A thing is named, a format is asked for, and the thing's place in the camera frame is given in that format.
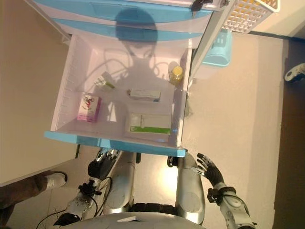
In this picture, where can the white sneaker shoe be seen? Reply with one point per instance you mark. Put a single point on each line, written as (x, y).
(56, 180)

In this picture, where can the white lattice plastic basket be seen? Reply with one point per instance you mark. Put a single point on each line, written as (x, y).
(250, 14)

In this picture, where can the light blue plastic bin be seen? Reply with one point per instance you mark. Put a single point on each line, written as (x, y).
(218, 53)

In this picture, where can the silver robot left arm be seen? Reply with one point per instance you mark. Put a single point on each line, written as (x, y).
(79, 205)

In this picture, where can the silver robot left leg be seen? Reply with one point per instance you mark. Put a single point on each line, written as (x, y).
(121, 188)

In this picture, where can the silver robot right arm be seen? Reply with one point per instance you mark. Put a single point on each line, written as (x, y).
(234, 207)

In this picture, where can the large white green box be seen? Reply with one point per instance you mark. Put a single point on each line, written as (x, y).
(147, 124)

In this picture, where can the white wheeled metal stand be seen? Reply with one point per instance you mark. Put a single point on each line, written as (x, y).
(294, 72)

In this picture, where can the white teal tablet box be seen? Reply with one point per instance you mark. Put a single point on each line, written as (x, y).
(144, 95)

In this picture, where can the silver robot torso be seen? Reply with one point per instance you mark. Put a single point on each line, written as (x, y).
(155, 220)

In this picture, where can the silver robot leg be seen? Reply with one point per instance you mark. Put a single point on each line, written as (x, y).
(189, 195)
(121, 188)

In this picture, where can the black key bunch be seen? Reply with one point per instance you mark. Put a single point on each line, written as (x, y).
(197, 5)

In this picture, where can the yellow medicine bottle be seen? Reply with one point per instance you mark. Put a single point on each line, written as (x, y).
(176, 75)

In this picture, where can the brown trouser leg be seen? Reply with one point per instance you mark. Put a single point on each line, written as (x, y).
(21, 193)

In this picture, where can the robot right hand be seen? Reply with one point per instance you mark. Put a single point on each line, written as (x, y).
(212, 170)

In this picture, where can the pink white medicine box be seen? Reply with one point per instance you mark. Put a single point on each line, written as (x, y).
(89, 107)

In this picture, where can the white blue cabinet drawer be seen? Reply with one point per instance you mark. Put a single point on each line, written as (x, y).
(71, 137)
(95, 25)

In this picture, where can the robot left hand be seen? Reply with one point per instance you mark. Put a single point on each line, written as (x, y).
(98, 167)

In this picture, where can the white drawer cabinet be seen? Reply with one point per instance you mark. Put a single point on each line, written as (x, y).
(209, 35)

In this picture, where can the silver robot right leg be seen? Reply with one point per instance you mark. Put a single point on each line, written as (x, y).
(189, 195)

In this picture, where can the white blue lockable drawer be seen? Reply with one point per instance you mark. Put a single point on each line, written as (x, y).
(119, 4)

